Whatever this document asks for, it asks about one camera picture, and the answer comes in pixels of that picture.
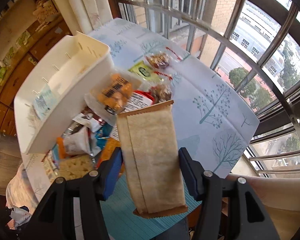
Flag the cream curtain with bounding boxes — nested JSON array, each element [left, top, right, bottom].
[[53, 0, 113, 35]]

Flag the wooden desk with drawers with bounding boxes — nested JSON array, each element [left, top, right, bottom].
[[0, 16, 71, 137]]

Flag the light blue snack bag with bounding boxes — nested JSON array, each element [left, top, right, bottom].
[[32, 84, 59, 121]]

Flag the clear bag rice puff snack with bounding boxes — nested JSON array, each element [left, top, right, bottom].
[[57, 154, 93, 180]]

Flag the red white cracker pack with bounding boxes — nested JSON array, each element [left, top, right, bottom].
[[110, 89, 156, 140]]

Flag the tree print tablecloth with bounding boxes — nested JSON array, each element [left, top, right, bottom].
[[22, 18, 259, 200]]

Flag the metal window bars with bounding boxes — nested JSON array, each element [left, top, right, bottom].
[[108, 0, 300, 178]]

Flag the white plastic bin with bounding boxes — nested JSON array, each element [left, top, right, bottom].
[[14, 33, 114, 154]]

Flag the green pineapple cake packet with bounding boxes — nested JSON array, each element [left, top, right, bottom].
[[128, 61, 161, 82]]

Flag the beige paper snack bag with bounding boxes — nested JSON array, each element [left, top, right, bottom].
[[116, 100, 188, 219]]

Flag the orange puff balls snack bag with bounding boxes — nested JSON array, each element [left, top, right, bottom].
[[84, 68, 143, 126]]

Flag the walnut date packet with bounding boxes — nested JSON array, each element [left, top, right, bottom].
[[144, 47, 183, 69], [148, 71, 173, 104]]

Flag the teal striped placemat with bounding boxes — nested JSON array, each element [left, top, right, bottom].
[[101, 174, 201, 239]]

